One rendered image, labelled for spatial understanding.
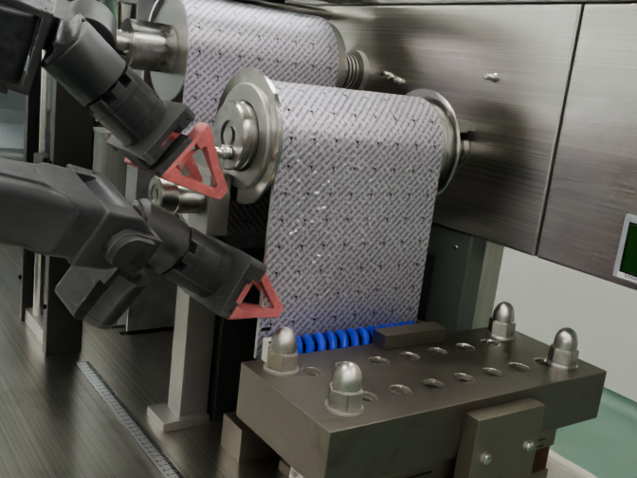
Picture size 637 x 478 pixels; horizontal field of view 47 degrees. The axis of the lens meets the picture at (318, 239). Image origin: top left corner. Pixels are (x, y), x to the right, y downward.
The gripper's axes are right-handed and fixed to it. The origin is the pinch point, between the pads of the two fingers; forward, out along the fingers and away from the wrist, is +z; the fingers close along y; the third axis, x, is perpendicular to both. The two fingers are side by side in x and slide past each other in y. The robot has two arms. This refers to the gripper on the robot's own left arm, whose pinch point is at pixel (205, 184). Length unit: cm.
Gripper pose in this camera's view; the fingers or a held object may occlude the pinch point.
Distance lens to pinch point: 77.3
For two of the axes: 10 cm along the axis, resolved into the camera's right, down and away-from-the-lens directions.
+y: 5.6, 2.4, -7.9
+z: 5.6, 6.0, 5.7
